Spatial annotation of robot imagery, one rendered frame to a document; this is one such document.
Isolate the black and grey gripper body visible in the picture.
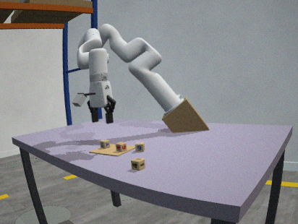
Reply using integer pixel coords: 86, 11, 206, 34
89, 80, 113, 108

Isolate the tan flat mat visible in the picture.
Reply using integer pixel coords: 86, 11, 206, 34
90, 144, 135, 157

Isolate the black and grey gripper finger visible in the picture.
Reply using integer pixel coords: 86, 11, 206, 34
104, 95, 116, 124
88, 100, 98, 123

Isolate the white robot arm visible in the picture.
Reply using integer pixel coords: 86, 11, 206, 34
77, 24, 184, 115

